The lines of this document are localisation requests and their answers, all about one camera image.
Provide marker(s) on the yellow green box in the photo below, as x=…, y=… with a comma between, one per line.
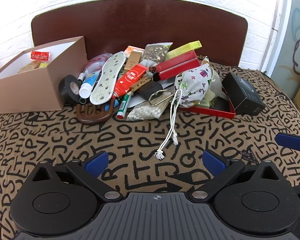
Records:
x=185, y=48

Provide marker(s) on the nut snack packet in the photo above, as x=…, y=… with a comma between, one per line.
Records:
x=155, y=51

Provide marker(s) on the cotton swab bag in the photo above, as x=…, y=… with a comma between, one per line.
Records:
x=145, y=112

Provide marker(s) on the red snack packet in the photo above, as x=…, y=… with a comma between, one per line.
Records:
x=40, y=55

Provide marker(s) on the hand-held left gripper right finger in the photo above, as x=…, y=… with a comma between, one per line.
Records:
x=213, y=162

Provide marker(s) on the black tape roll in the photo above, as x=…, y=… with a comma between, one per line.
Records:
x=66, y=87

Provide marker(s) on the wooden clothespin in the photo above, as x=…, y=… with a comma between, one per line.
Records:
x=141, y=83

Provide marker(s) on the long red box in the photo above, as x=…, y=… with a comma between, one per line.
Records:
x=176, y=66

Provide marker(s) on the black leather case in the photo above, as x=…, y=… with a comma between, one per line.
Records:
x=150, y=88

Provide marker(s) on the letter printed blanket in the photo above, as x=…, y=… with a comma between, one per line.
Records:
x=140, y=140

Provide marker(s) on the red box lid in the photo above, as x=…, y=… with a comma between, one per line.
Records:
x=215, y=111

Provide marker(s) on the biscuit packet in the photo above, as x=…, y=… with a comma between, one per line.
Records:
x=28, y=67

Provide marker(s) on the blue tube white cap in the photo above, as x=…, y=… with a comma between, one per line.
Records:
x=88, y=83

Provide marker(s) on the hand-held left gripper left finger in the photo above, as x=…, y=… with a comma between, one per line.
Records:
x=96, y=165

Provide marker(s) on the black box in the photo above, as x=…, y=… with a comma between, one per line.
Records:
x=242, y=92

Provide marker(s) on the gold box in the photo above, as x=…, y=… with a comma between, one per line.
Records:
x=134, y=60

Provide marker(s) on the white plastic funnel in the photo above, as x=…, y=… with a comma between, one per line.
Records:
x=215, y=85

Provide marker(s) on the red green marker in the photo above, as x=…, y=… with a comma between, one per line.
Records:
x=123, y=106

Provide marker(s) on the orange box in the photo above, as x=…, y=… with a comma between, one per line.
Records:
x=133, y=49

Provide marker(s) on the brown cardboard container box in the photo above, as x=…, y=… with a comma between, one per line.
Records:
x=27, y=90

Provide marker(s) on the floral shoe insole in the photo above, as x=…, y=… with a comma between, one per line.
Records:
x=107, y=77

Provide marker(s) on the metal clip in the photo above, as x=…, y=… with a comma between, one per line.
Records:
x=165, y=97

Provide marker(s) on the brown wooden comb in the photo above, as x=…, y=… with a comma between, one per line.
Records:
x=95, y=116

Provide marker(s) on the brown wooden headboard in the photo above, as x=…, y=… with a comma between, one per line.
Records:
x=140, y=22

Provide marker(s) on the clear pink plastic bag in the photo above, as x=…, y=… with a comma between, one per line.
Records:
x=96, y=63

